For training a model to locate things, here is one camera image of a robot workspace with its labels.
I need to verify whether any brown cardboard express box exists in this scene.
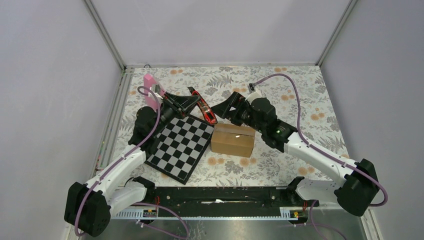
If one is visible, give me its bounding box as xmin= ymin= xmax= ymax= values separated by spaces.
xmin=210 ymin=123 xmax=256 ymax=158

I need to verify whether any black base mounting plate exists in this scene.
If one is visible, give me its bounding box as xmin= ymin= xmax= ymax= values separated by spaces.
xmin=142 ymin=186 xmax=320 ymax=216

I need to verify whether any red black utility knife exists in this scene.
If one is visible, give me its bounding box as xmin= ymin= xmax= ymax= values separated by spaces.
xmin=188 ymin=86 xmax=218 ymax=125

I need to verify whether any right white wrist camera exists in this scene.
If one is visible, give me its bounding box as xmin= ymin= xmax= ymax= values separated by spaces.
xmin=245 ymin=83 xmax=263 ymax=104

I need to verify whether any right aluminium corner post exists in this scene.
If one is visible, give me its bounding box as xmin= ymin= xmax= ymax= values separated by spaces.
xmin=315 ymin=0 xmax=359 ymax=67

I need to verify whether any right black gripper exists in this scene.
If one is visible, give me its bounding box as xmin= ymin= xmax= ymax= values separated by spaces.
xmin=209 ymin=91 xmax=265 ymax=134

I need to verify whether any floral patterned table mat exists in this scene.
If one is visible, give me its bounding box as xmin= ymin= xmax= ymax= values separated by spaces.
xmin=109 ymin=65 xmax=350 ymax=188

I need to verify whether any left aluminium corner post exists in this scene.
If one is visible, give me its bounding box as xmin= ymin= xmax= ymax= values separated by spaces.
xmin=82 ymin=0 xmax=126 ymax=72

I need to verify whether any black white checkerboard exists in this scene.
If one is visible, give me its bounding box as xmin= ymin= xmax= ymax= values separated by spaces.
xmin=145 ymin=115 xmax=214 ymax=185

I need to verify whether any pink triangular block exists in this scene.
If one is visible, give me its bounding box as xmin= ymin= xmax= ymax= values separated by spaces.
xmin=143 ymin=73 xmax=164 ymax=111

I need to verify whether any white slotted cable duct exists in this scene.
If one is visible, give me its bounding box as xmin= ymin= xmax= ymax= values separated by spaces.
xmin=111 ymin=207 xmax=300 ymax=221

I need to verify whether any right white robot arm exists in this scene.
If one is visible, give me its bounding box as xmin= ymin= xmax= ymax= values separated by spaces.
xmin=211 ymin=92 xmax=380 ymax=217

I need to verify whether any aluminium corner post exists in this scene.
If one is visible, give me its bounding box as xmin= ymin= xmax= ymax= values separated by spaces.
xmin=315 ymin=0 xmax=359 ymax=67
xmin=82 ymin=0 xmax=126 ymax=72

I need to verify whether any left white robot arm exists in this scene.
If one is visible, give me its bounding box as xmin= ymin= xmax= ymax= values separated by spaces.
xmin=64 ymin=92 xmax=200 ymax=237

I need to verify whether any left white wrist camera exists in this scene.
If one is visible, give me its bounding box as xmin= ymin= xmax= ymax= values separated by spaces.
xmin=150 ymin=83 xmax=166 ymax=98

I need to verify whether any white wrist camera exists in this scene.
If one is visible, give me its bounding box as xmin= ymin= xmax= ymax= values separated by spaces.
xmin=150 ymin=83 xmax=166 ymax=98
xmin=245 ymin=83 xmax=263 ymax=104

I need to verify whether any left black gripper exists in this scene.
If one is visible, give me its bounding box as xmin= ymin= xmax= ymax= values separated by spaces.
xmin=152 ymin=92 xmax=201 ymax=137

